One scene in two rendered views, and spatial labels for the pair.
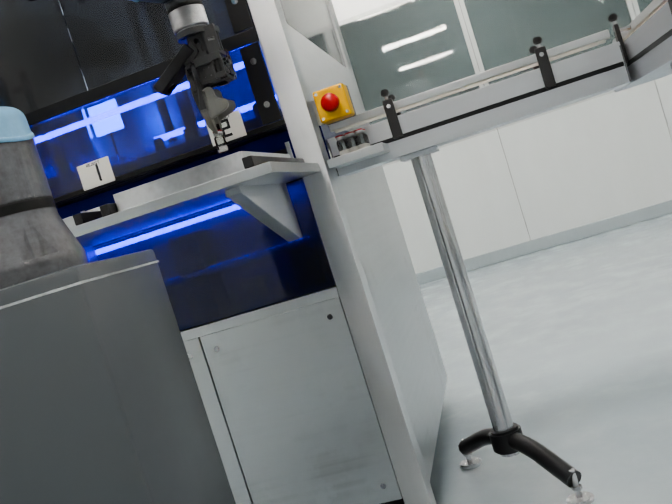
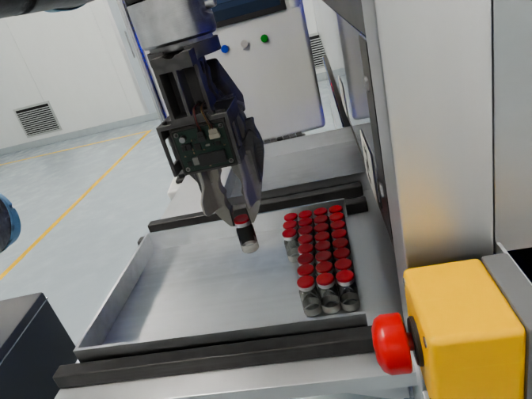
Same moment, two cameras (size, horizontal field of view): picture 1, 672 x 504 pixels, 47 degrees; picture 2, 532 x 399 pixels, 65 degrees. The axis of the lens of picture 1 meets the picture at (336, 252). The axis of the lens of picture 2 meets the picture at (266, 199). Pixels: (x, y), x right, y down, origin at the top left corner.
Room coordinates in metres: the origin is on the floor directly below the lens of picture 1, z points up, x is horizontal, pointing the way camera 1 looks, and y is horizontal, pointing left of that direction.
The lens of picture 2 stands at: (1.62, -0.29, 1.23)
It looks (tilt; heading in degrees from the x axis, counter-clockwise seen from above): 26 degrees down; 89
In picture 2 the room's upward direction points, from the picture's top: 15 degrees counter-clockwise
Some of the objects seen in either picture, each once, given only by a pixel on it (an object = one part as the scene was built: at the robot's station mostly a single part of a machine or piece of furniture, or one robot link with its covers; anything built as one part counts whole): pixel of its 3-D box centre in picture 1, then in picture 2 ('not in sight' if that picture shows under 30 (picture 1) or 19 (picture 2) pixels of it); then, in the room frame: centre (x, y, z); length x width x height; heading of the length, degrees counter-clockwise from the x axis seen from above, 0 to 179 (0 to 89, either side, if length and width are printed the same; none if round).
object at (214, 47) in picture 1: (205, 58); (199, 106); (1.59, 0.14, 1.14); 0.09 x 0.08 x 0.12; 78
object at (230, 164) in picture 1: (211, 180); (231, 273); (1.56, 0.20, 0.90); 0.34 x 0.26 x 0.04; 167
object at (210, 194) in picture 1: (150, 217); (274, 222); (1.64, 0.35, 0.87); 0.70 x 0.48 x 0.02; 78
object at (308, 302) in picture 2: not in sight; (308, 256); (1.66, 0.17, 0.90); 0.18 x 0.02 x 0.05; 77
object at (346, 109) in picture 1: (334, 104); (470, 334); (1.73, -0.10, 1.00); 0.08 x 0.07 x 0.07; 168
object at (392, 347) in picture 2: (330, 102); (400, 342); (1.69, -0.09, 0.99); 0.04 x 0.04 x 0.04; 78
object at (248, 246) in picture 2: (220, 142); (246, 234); (1.59, 0.16, 0.97); 0.02 x 0.02 x 0.04
